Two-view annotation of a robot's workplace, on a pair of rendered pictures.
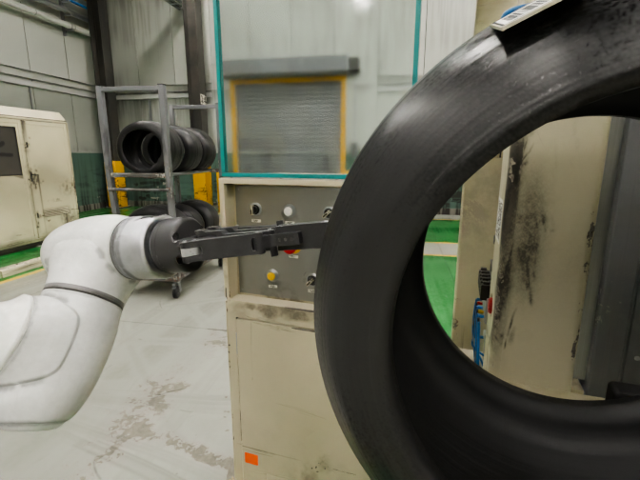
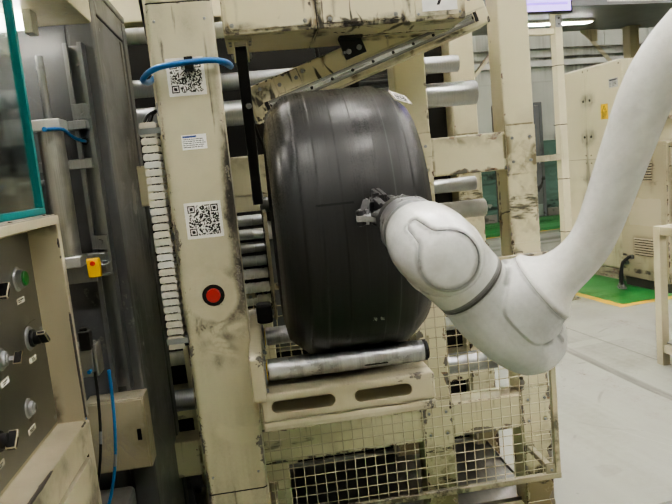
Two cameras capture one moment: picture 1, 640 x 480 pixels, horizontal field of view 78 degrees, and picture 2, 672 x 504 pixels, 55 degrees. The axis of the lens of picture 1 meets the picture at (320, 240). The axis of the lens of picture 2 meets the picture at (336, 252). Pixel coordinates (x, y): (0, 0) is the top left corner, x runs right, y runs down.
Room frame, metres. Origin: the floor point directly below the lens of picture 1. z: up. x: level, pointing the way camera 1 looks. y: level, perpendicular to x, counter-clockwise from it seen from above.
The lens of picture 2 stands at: (1.03, 1.00, 1.30)
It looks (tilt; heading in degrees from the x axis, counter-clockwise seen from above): 8 degrees down; 244
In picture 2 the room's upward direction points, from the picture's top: 6 degrees counter-clockwise
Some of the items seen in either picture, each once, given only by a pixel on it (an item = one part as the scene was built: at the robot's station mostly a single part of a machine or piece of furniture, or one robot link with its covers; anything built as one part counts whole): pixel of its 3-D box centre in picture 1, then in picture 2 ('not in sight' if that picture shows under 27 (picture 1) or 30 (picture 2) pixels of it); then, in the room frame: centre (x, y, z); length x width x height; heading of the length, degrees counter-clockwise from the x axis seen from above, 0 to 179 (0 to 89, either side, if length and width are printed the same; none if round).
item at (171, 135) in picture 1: (174, 191); not in sight; (4.17, 1.54, 0.96); 1.36 x 0.71 x 1.92; 169
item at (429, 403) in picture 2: not in sight; (339, 385); (0.41, -0.31, 0.80); 0.37 x 0.36 x 0.02; 70
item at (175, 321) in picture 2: not in sight; (166, 237); (0.75, -0.38, 1.19); 0.05 x 0.04 x 0.48; 70
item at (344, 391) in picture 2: not in sight; (346, 390); (0.46, -0.18, 0.83); 0.36 x 0.09 x 0.06; 160
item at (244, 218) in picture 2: not in sight; (236, 266); (0.49, -0.74, 1.05); 0.20 x 0.15 x 0.30; 160
